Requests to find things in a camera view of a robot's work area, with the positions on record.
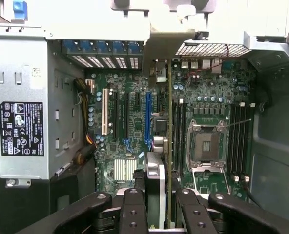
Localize thin metal locking lever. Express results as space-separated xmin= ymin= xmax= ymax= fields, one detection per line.
xmin=222 ymin=118 xmax=252 ymax=128

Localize black cable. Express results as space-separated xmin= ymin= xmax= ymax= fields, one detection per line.
xmin=243 ymin=181 xmax=270 ymax=208

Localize long black expansion slot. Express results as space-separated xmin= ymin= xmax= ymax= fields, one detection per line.
xmin=113 ymin=91 xmax=119 ymax=140
xmin=124 ymin=92 xmax=130 ymax=140

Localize black and yellow wire bundle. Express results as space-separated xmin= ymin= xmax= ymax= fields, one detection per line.
xmin=72 ymin=77 xmax=97 ymax=167

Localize green motherboard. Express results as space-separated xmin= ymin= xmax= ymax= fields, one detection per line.
xmin=84 ymin=58 xmax=256 ymax=198

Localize metal CPU socket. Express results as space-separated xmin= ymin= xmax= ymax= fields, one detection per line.
xmin=186 ymin=118 xmax=227 ymax=172

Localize grey power supply box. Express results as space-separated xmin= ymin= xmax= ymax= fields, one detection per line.
xmin=0 ymin=35 xmax=50 ymax=181

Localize silver finned chipset heatsink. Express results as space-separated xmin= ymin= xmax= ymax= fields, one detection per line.
xmin=113 ymin=159 xmax=137 ymax=183

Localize black plastic shroud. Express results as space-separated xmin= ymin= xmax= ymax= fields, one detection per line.
xmin=0 ymin=158 xmax=97 ymax=231

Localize blue slot retention clip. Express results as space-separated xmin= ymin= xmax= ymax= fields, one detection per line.
xmin=97 ymin=40 xmax=112 ymax=54
xmin=128 ymin=40 xmax=144 ymax=55
xmin=112 ymin=40 xmax=128 ymax=54
xmin=63 ymin=40 xmax=80 ymax=53
xmin=81 ymin=40 xmax=97 ymax=53

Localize white expansion slot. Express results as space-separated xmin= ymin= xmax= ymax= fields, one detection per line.
xmin=101 ymin=88 xmax=109 ymax=136

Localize blue plastic case latch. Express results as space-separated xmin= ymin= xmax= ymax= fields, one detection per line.
xmin=12 ymin=0 xmax=29 ymax=21

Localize grey metal PC case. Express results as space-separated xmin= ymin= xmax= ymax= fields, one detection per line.
xmin=0 ymin=0 xmax=289 ymax=234

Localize blue expansion slot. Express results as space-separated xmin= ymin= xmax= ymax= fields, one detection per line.
xmin=145 ymin=91 xmax=152 ymax=145

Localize thin red wire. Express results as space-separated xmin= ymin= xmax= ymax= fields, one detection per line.
xmin=183 ymin=43 xmax=230 ymax=79

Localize black RAM slot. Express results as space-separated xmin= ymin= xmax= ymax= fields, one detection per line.
xmin=237 ymin=103 xmax=247 ymax=181
xmin=242 ymin=103 xmax=256 ymax=182
xmin=182 ymin=98 xmax=188 ymax=176
xmin=232 ymin=103 xmax=242 ymax=181
xmin=177 ymin=97 xmax=184 ymax=174
xmin=227 ymin=103 xmax=236 ymax=177
xmin=172 ymin=97 xmax=178 ymax=171

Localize black power supply label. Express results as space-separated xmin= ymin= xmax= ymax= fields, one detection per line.
xmin=0 ymin=101 xmax=44 ymax=157

